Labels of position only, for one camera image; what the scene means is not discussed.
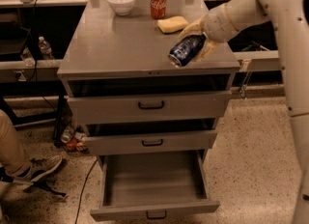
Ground black hanging cable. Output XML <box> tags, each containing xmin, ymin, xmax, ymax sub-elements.
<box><xmin>26</xmin><ymin>0</ymin><xmax>49</xmax><ymax>82</ymax></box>

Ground blue pepsi can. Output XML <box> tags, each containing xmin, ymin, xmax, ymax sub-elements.
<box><xmin>168</xmin><ymin>34</ymin><xmax>207</xmax><ymax>68</ymax></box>

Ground red coca-cola can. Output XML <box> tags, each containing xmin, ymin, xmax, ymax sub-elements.
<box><xmin>150</xmin><ymin>0</ymin><xmax>166</xmax><ymax>19</ymax></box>

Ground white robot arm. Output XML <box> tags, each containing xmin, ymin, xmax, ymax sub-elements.
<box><xmin>180</xmin><ymin>0</ymin><xmax>309</xmax><ymax>224</ymax></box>

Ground grey drawer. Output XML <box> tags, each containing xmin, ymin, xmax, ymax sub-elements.
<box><xmin>69</xmin><ymin>91</ymin><xmax>231</xmax><ymax>125</ymax></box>
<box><xmin>85</xmin><ymin>130</ymin><xmax>217</xmax><ymax>155</ymax></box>
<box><xmin>91</xmin><ymin>151</ymin><xmax>219</xmax><ymax>221</ymax></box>

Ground grey top drawer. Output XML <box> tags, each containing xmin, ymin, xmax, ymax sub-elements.
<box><xmin>69</xmin><ymin>91</ymin><xmax>231</xmax><ymax>125</ymax></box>

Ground grey bottom drawer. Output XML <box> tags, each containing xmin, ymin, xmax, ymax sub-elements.
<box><xmin>91</xmin><ymin>151</ymin><xmax>219</xmax><ymax>221</ymax></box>

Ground yellow sponge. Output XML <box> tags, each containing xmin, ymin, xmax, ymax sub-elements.
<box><xmin>157</xmin><ymin>16</ymin><xmax>188</xmax><ymax>34</ymax></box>

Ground grey middle drawer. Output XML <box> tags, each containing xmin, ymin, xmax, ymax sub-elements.
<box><xmin>85</xmin><ymin>130</ymin><xmax>217</xmax><ymax>155</ymax></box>

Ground grey drawer cabinet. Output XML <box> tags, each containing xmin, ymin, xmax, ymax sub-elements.
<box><xmin>57</xmin><ymin>0</ymin><xmax>241</xmax><ymax>158</ymax></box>

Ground grey sneaker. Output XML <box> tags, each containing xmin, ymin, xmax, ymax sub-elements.
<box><xmin>14</xmin><ymin>154</ymin><xmax>63</xmax><ymax>182</ymax></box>

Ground black floor cable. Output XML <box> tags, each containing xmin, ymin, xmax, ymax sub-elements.
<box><xmin>74</xmin><ymin>159</ymin><xmax>98</xmax><ymax>224</ymax></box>

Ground white bowl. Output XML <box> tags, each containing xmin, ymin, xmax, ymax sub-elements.
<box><xmin>106</xmin><ymin>0</ymin><xmax>135</xmax><ymax>15</ymax></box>

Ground person leg beige trousers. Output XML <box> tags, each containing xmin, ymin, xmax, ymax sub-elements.
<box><xmin>0</xmin><ymin>110</ymin><xmax>31</xmax><ymax>178</ymax></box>

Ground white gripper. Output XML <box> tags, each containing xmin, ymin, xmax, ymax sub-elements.
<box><xmin>178</xmin><ymin>3</ymin><xmax>239</xmax><ymax>62</ymax></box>

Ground pile of snack wrappers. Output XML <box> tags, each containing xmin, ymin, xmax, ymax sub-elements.
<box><xmin>61</xmin><ymin>126</ymin><xmax>87</xmax><ymax>152</ymax></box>

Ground clear water bottle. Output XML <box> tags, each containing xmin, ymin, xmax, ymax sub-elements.
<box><xmin>38</xmin><ymin>36</ymin><xmax>54</xmax><ymax>60</ymax></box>

